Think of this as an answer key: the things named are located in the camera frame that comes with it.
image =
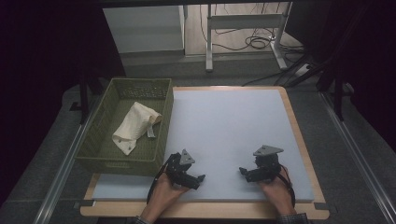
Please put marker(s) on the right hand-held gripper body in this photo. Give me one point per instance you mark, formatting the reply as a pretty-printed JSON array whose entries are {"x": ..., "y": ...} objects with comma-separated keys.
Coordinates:
[{"x": 267, "y": 166}]

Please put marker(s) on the aluminium floor rail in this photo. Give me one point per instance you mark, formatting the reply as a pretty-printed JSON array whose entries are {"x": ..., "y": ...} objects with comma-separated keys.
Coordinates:
[
  {"x": 62, "y": 174},
  {"x": 358, "y": 155}
]

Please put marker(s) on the black stand leg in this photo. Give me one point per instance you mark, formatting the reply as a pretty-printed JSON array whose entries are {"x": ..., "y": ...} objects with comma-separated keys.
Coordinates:
[
  {"x": 83, "y": 102},
  {"x": 338, "y": 99}
]

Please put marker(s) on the person's right hand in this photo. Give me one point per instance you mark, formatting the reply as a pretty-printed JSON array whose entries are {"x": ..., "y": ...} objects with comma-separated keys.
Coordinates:
[{"x": 280, "y": 193}]

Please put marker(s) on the white cabinet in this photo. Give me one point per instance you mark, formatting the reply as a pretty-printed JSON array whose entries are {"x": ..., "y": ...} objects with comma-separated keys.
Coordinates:
[{"x": 143, "y": 29}]

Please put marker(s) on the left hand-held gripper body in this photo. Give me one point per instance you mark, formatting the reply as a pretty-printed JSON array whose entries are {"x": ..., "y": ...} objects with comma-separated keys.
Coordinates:
[{"x": 177, "y": 169}]

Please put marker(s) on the cream cloth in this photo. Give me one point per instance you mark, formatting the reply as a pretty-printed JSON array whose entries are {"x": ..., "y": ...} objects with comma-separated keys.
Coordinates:
[{"x": 134, "y": 124}]

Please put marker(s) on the dark curtain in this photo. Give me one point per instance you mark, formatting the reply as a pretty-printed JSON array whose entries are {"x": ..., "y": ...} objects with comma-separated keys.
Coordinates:
[
  {"x": 367, "y": 46},
  {"x": 37, "y": 62}
]

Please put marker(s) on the person's left hand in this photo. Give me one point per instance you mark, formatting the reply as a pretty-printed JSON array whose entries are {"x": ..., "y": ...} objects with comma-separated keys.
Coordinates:
[{"x": 165, "y": 193}]

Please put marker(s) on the white metal desk frame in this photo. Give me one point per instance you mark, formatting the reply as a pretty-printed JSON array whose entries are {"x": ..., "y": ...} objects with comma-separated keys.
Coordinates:
[{"x": 246, "y": 21}]

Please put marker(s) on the white power strip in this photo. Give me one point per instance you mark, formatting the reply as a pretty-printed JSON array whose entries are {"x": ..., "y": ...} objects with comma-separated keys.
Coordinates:
[{"x": 302, "y": 70}]

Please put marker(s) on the pale grey table mat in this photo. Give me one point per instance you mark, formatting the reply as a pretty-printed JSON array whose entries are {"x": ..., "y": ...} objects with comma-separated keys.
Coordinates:
[{"x": 230, "y": 124}]

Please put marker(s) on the green plastic basket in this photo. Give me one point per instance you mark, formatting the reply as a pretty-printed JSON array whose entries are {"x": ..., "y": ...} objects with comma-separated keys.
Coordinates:
[{"x": 106, "y": 163}]

